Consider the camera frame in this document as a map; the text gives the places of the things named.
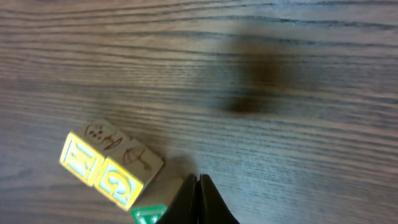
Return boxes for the yellow block middle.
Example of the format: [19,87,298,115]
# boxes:
[94,139,164,211]

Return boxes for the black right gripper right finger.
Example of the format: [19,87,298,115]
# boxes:
[197,174,239,224]

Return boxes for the yellow block top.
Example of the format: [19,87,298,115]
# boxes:
[59,119,129,187]

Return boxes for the green letter Z block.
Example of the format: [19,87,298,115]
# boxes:
[130,204,167,224]

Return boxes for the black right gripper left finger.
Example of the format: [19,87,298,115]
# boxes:
[156,174,198,224]

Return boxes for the yellow block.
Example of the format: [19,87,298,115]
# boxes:
[94,139,164,211]
[59,119,129,187]

